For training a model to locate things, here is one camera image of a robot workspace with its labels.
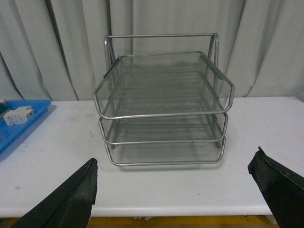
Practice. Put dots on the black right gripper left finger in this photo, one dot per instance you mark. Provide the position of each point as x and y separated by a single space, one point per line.
69 205

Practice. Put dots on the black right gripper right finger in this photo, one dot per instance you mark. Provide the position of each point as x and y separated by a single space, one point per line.
282 189

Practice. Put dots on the silver mesh three-tier rack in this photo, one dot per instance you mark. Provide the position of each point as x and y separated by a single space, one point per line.
164 108

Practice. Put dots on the blue plastic tray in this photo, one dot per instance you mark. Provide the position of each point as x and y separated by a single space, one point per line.
9 134

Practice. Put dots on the white circuit breaker block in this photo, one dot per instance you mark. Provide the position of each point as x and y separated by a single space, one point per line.
18 116

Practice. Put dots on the white curtain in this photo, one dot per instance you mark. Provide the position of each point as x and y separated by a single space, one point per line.
53 49

